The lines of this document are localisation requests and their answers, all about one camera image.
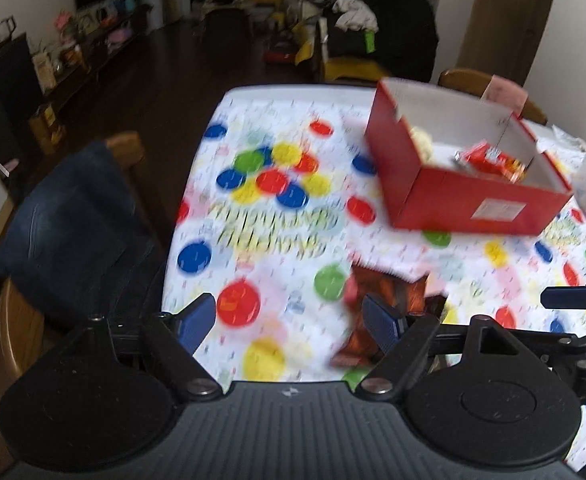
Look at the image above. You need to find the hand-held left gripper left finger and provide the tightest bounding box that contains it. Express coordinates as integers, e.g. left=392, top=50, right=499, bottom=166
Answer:
left=85, top=292, right=224, bottom=403

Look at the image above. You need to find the dark blue cloth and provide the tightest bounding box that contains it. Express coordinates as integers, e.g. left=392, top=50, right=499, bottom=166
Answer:
left=0, top=140, right=168, bottom=331

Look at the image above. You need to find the white cloth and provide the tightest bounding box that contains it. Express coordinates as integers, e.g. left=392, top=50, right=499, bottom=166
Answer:
left=334, top=0, right=378, bottom=32

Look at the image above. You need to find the dark side table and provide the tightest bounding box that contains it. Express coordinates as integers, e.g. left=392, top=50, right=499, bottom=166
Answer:
left=193, top=2, right=254, bottom=47

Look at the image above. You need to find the red cardboard box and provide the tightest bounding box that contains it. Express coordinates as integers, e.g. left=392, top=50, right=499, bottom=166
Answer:
left=364, top=77, right=574, bottom=237

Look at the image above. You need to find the brown orange snack packet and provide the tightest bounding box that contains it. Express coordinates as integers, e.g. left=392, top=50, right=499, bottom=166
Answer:
left=330, top=260, right=448, bottom=368

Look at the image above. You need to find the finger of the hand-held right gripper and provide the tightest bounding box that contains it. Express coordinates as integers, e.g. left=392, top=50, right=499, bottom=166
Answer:
left=540, top=277, right=586, bottom=316
left=515, top=331, right=586, bottom=361

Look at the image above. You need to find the wooden pillar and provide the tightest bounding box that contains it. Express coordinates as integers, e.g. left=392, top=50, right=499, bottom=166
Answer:
left=455, top=0, right=561, bottom=88

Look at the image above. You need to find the black cabinet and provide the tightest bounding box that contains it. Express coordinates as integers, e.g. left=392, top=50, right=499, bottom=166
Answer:
left=0, top=32, right=44, bottom=161

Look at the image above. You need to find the red snack bag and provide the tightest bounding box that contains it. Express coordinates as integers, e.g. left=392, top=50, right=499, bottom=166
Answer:
left=455, top=140, right=528, bottom=183

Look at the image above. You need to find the low wooden shelf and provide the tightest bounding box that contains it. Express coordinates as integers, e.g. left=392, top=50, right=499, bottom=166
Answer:
left=28, top=4, right=154, bottom=157

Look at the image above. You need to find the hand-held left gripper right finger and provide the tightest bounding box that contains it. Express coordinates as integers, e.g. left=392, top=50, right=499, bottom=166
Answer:
left=355, top=294, right=524, bottom=402

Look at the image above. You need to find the balloon print tablecloth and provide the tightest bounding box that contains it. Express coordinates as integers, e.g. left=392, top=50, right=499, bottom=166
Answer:
left=162, top=85, right=586, bottom=473

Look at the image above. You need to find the black armchair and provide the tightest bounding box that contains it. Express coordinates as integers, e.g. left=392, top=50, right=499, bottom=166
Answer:
left=318, top=0, right=438, bottom=83

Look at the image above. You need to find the wooden chair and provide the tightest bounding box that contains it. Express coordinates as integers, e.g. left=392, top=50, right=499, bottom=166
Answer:
left=438, top=69, right=548, bottom=126
left=0, top=130, right=146, bottom=381

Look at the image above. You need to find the yellow stool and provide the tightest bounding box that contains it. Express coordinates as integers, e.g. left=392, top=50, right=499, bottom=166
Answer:
left=323, top=57, right=390, bottom=83

